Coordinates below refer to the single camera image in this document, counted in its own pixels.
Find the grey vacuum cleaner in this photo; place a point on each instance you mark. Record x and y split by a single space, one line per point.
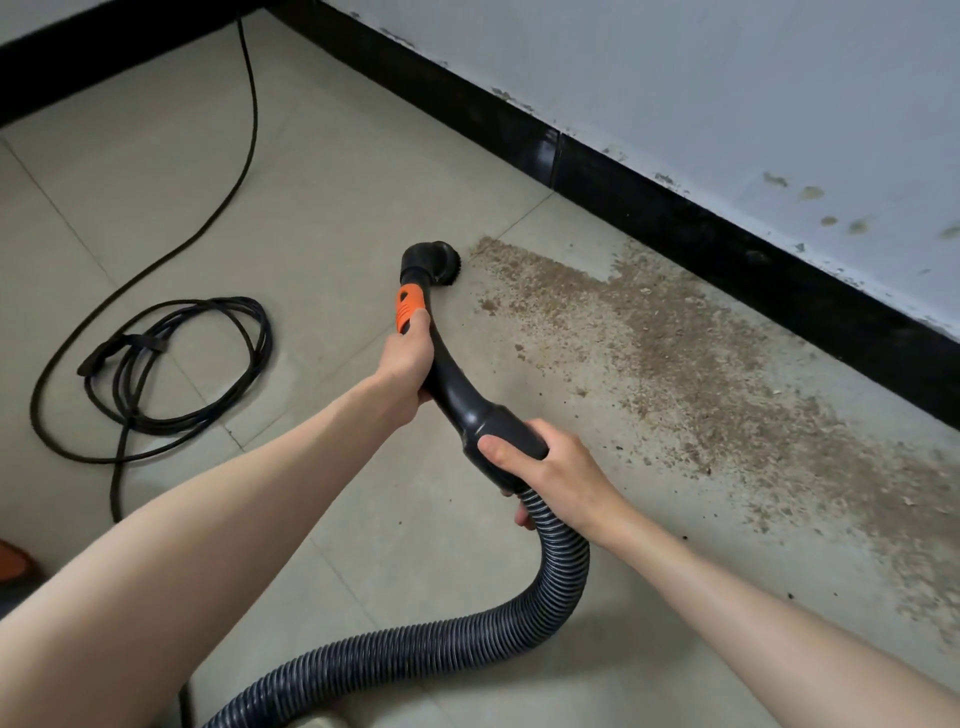
15 570

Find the person's right hand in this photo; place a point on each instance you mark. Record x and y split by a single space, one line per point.
558 477

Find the person's left forearm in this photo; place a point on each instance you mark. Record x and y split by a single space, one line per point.
180 585

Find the person's right forearm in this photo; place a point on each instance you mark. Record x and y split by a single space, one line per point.
795 645

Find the tiled floor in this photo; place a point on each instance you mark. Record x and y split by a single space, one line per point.
300 180

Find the person's left hand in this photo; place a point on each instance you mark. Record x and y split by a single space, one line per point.
402 368

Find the brown sawdust dirt patch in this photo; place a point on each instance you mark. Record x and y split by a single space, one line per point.
720 375

